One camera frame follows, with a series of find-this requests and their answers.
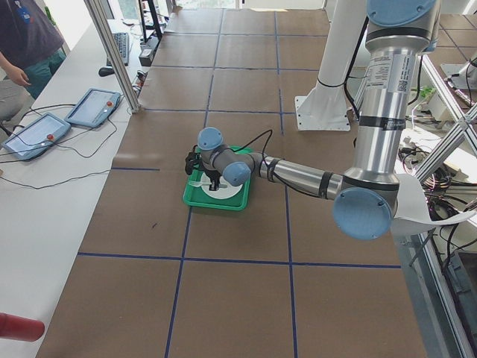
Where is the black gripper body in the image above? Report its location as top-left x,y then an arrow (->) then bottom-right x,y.
205,170 -> 221,183

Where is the translucent white plastic fork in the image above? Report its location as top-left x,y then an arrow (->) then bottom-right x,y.
188,181 -> 227,189

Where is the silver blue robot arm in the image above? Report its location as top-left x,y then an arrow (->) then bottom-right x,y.
191,1 -> 440,240

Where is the white round plate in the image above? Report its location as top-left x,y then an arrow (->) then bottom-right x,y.
200,173 -> 243,200

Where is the green plastic tray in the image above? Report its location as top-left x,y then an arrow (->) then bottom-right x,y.
183,145 -> 250,211

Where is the far blue teach pendant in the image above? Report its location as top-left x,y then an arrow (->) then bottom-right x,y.
64,88 -> 121,128

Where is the blue teach pendant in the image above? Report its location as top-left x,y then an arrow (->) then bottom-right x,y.
64,88 -> 121,128
1,113 -> 71,160

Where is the black computer mouse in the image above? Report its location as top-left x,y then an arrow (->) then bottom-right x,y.
98,66 -> 115,77

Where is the black keyboard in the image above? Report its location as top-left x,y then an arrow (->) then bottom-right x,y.
113,32 -> 130,66

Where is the near blue teach pendant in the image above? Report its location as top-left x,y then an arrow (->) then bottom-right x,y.
1,113 -> 71,160

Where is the person in dark shirt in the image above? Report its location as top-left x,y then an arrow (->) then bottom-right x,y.
1,0 -> 66,99

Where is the red cylinder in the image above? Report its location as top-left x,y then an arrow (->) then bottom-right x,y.
1,313 -> 45,342

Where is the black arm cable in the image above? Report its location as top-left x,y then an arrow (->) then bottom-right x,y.
234,129 -> 329,198

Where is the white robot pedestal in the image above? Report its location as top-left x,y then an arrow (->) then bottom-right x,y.
295,0 -> 367,131

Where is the aluminium frame post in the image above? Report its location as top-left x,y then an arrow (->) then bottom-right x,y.
84,0 -> 141,113

